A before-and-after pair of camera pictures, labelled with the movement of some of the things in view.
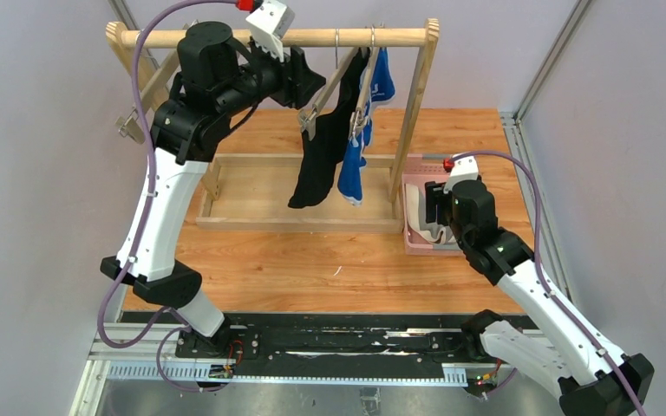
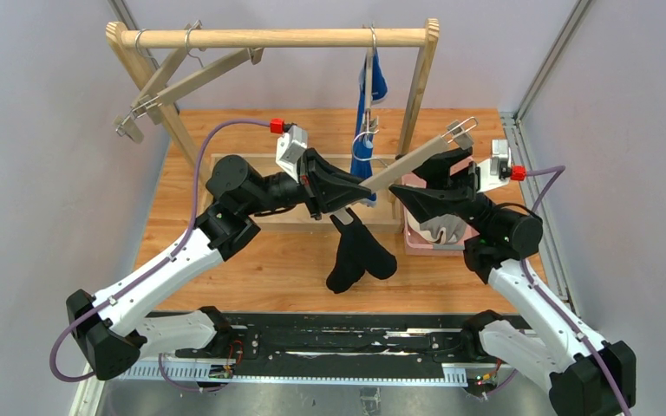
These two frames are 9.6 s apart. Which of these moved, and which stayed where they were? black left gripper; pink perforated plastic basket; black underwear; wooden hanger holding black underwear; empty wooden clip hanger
Moved: wooden hanger holding black underwear; black left gripper; black underwear
Stayed: pink perforated plastic basket; empty wooden clip hanger
